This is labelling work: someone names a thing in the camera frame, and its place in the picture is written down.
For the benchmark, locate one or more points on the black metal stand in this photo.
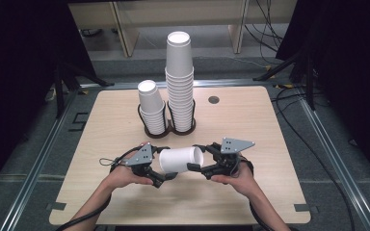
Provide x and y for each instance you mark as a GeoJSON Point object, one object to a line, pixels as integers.
{"type": "Point", "coordinates": [309, 83]}
{"type": "Point", "coordinates": [59, 89]}

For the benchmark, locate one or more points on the person's left hand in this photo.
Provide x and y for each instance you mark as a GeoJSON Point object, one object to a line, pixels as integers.
{"type": "Point", "coordinates": [125, 176]}

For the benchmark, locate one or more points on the black curtain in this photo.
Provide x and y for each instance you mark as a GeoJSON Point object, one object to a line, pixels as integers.
{"type": "Point", "coordinates": [19, 64]}
{"type": "Point", "coordinates": [350, 64]}

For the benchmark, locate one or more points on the round dark table grommet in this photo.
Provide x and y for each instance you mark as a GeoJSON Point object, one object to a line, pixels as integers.
{"type": "Point", "coordinates": [213, 99]}

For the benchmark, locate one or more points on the person's right hand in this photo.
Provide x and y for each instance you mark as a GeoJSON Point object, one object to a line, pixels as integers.
{"type": "Point", "coordinates": [241, 183]}

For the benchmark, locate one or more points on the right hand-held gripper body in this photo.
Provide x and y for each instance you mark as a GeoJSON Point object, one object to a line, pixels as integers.
{"type": "Point", "coordinates": [231, 150]}

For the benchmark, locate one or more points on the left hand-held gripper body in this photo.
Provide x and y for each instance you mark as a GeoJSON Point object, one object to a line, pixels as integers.
{"type": "Point", "coordinates": [141, 157]}

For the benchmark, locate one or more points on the single white paper cup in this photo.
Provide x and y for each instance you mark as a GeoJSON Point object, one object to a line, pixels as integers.
{"type": "Point", "coordinates": [178, 159]}

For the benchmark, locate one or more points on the beige desk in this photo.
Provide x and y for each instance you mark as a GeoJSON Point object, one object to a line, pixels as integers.
{"type": "Point", "coordinates": [173, 12]}

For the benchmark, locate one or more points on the stack of white paper cups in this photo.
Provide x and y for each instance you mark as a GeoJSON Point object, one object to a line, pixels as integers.
{"type": "Point", "coordinates": [151, 99]}
{"type": "Point", "coordinates": [179, 64]}

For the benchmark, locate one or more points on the metal floor rail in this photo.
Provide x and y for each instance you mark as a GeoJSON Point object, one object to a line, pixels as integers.
{"type": "Point", "coordinates": [337, 160]}
{"type": "Point", "coordinates": [35, 170]}

